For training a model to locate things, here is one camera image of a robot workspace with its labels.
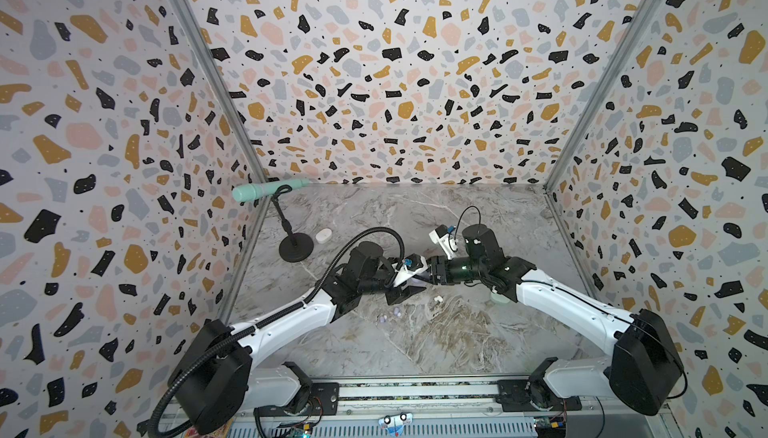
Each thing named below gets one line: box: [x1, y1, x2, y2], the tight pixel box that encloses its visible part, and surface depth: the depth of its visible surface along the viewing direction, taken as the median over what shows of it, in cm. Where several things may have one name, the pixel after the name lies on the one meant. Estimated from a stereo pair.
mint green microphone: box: [232, 179, 311, 202], surface depth 76 cm
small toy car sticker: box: [378, 412, 413, 437], surface depth 70 cm
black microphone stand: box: [271, 184, 315, 263], surface depth 102 cm
